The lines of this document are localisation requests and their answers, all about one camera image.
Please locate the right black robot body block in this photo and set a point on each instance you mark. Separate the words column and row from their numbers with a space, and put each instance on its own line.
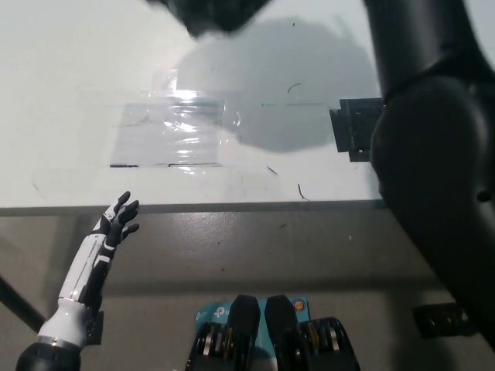
column 286, row 328

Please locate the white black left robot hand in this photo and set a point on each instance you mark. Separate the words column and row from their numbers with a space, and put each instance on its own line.
column 87, row 266

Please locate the grey black plastic bag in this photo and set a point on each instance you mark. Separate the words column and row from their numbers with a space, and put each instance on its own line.
column 216, row 15

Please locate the black floor bracket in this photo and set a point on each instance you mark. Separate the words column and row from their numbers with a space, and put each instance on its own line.
column 97, row 328
column 441, row 320

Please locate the clear tape patch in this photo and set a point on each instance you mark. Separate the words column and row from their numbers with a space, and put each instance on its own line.
column 174, row 131

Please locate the black robot body block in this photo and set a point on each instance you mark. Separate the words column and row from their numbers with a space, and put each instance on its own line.
column 239, row 328
column 286, row 328

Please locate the black diagonal table leg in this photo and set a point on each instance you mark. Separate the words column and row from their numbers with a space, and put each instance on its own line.
column 19, row 301

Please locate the left black robot body block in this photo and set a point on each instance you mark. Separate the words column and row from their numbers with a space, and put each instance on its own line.
column 239, row 328

